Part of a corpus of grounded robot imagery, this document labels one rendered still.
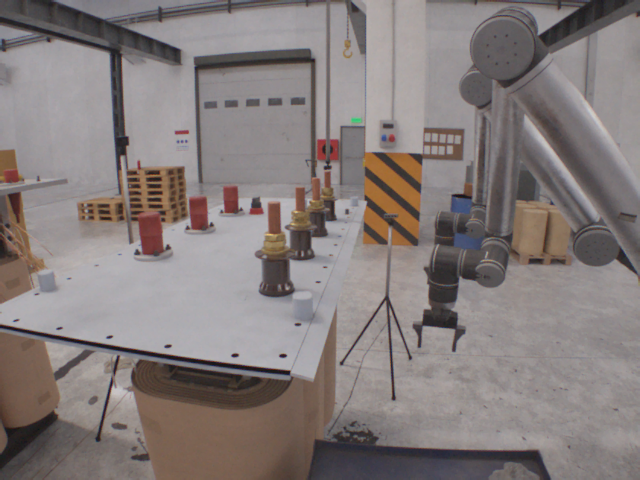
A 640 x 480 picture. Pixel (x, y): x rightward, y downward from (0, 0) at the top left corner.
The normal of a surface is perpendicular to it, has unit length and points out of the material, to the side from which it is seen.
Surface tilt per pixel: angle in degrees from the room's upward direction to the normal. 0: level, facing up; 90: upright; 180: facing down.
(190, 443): 90
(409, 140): 90
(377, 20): 90
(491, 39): 111
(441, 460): 0
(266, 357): 0
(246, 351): 0
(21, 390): 90
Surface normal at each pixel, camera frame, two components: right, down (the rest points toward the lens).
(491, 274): -0.47, 0.55
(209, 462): -0.16, 0.26
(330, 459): 0.00, -0.97
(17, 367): 0.76, 0.17
